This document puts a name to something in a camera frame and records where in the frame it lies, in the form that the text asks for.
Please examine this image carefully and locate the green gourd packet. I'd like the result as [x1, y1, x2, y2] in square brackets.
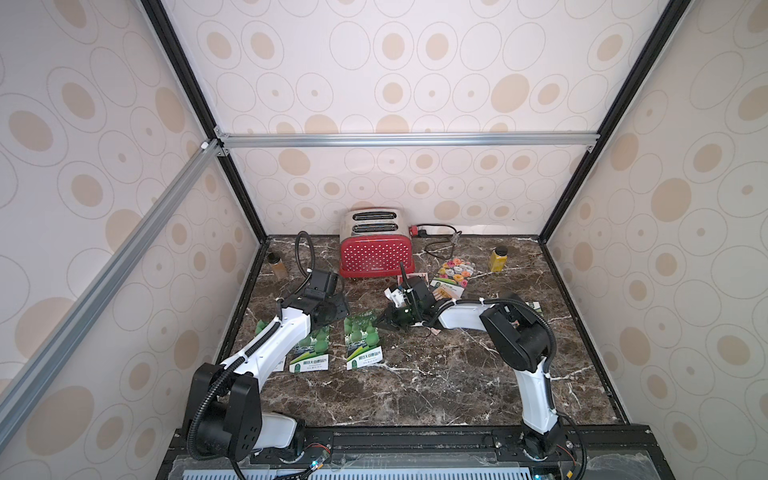
[288, 326, 331, 374]
[255, 320, 285, 372]
[343, 310, 383, 370]

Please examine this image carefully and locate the flower seed packet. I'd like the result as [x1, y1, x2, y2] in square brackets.
[528, 301, 542, 315]
[430, 258, 477, 292]

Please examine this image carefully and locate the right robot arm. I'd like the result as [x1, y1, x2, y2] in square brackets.
[376, 278, 565, 460]

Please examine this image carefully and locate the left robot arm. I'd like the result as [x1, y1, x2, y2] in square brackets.
[181, 270, 349, 461]

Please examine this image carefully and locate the orange striped seed packet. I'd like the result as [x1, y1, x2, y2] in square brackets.
[433, 282, 464, 300]

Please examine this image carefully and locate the pink striped seed packet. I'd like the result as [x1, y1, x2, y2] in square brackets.
[397, 272, 429, 286]

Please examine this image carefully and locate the flower seed packet back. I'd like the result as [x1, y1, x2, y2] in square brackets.
[430, 258, 477, 292]

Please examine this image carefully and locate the brown spice bottle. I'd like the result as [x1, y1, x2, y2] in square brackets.
[266, 251, 290, 281]

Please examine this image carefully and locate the red polka dot toaster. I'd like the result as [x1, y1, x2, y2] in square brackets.
[340, 208, 415, 278]

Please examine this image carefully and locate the yellow turmeric powder bottle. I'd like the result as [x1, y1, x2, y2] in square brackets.
[489, 245, 509, 273]

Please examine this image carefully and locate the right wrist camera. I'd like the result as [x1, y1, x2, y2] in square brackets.
[385, 286, 408, 309]

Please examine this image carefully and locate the black base frame front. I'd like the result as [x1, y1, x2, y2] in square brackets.
[157, 425, 673, 479]

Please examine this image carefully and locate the horizontal aluminium rail back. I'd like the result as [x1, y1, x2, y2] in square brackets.
[204, 131, 600, 152]

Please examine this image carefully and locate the diagonal aluminium rail left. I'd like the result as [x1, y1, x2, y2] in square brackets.
[1, 139, 221, 448]

